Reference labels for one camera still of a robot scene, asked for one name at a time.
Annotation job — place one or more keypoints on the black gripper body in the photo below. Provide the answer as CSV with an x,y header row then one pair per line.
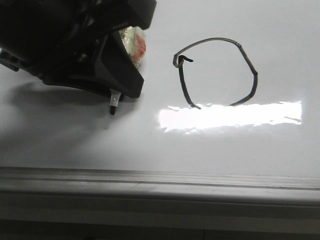
x,y
57,40

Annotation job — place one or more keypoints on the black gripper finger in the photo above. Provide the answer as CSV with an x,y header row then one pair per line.
x,y
114,69

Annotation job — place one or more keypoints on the white whiteboard with aluminium frame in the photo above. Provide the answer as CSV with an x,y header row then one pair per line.
x,y
225,134

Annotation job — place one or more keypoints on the white marker with red magnet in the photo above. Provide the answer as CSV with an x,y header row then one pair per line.
x,y
133,40

